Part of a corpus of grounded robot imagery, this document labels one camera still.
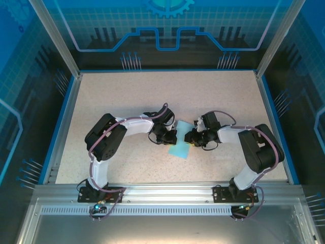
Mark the light blue cloth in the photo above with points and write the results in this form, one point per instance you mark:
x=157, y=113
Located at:
x=181, y=151

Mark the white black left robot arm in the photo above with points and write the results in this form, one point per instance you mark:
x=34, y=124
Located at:
x=137, y=127

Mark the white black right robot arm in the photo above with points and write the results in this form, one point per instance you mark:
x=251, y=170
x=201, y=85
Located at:
x=228, y=134

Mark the sheet metal tray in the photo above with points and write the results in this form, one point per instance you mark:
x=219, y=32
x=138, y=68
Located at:
x=162, y=228

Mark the blue edge strip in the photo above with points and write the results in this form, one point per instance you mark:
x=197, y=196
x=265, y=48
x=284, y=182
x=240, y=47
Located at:
x=167, y=70

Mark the long aluminium mounting rail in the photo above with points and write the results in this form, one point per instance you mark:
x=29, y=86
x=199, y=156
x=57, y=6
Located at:
x=167, y=190

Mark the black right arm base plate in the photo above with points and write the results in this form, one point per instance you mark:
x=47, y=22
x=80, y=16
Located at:
x=219, y=195

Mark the blue side rail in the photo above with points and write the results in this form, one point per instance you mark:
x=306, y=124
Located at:
x=277, y=127

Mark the aluminium side rail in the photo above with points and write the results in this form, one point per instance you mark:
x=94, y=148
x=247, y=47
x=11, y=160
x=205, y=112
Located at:
x=65, y=127

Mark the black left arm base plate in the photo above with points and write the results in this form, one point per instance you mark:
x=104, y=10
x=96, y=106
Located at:
x=83, y=199

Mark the aluminium frame post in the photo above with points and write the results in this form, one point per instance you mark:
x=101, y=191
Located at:
x=274, y=35
x=59, y=35

